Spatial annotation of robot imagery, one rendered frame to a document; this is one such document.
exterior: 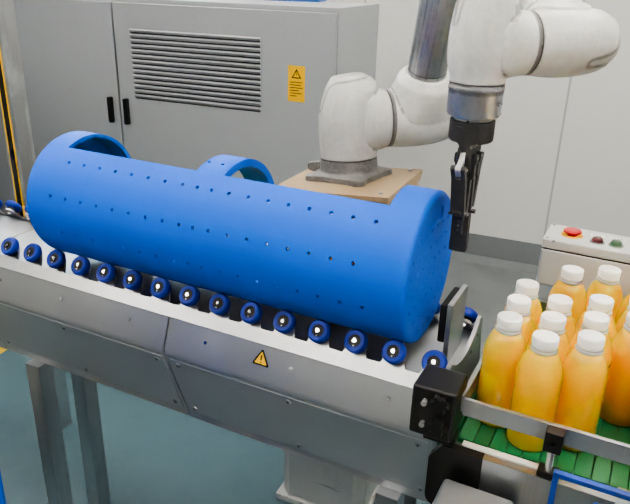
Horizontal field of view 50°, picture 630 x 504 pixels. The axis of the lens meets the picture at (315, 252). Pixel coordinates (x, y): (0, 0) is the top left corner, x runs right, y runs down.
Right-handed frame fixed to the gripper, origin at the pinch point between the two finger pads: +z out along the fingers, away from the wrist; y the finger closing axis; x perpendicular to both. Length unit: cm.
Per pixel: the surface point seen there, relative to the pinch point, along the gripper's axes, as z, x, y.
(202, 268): 11.4, 45.1, -15.6
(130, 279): 20, 66, -13
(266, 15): -24, 121, 135
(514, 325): 7.8, -13.9, -15.2
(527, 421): 19.2, -19.0, -22.7
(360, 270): 4.1, 12.1, -15.9
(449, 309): 12.1, -1.5, -6.9
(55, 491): 95, 102, -12
